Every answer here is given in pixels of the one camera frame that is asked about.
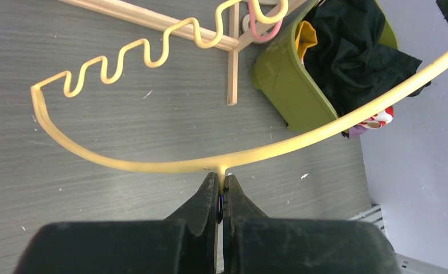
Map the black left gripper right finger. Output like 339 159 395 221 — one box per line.
223 175 399 273

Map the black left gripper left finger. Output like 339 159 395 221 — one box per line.
15 172 219 273

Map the green plastic basket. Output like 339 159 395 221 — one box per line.
251 0 399 134

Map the thin pink wire hanger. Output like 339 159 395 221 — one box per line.
247 0 285 43

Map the black skirt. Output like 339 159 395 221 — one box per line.
304 0 422 116

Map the wooden clothes rack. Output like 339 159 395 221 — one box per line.
64 1 305 106

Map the cream yellow hanger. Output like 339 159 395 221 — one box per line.
30 0 448 198

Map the beige wooden hanger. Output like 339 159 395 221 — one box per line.
241 1 283 43

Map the red white patterned garment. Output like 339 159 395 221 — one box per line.
358 106 394 129

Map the purple skirt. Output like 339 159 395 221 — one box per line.
343 125 369 139

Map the yellow skirt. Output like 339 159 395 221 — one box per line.
295 21 318 61

